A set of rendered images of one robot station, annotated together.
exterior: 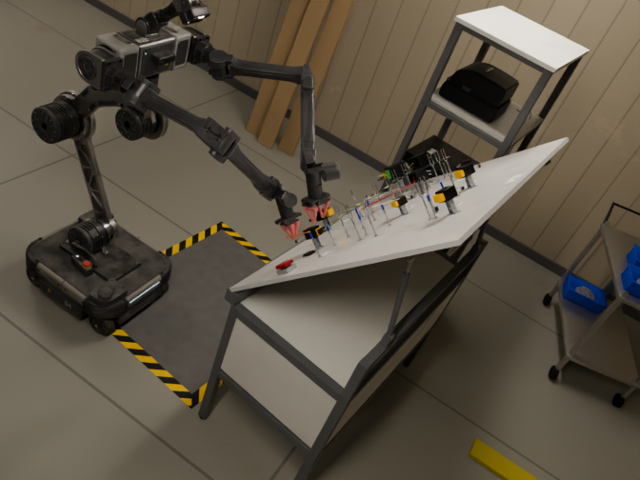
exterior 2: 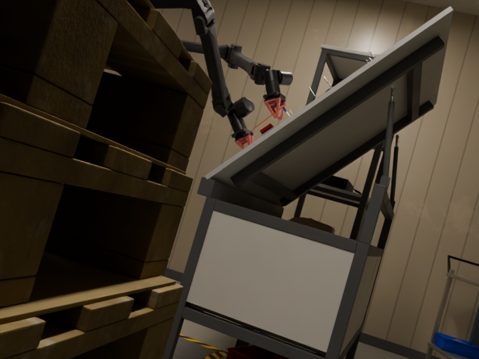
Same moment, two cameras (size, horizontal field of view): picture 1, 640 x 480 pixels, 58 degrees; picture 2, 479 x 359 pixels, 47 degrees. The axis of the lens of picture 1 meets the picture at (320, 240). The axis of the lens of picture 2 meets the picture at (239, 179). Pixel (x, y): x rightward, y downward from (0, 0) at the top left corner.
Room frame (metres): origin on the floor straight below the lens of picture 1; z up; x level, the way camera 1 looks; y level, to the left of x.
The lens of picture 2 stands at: (-0.38, 0.29, 0.79)
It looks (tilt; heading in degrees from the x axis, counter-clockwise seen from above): 3 degrees up; 355
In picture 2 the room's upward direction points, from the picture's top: 17 degrees clockwise
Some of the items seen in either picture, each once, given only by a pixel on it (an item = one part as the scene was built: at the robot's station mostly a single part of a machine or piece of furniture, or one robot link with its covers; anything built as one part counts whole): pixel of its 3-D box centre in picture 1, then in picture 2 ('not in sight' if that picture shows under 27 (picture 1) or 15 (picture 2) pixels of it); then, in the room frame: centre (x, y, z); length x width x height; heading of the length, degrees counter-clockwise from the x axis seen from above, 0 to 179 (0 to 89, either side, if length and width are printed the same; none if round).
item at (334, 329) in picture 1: (352, 315); (301, 271); (2.04, -0.28, 0.60); 1.17 x 0.58 x 0.40; 157
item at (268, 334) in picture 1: (338, 340); (286, 314); (2.05, -0.27, 0.40); 1.18 x 0.60 x 0.80; 157
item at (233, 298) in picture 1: (315, 241); (249, 202); (2.17, 0.01, 0.83); 1.18 x 0.05 x 0.06; 157
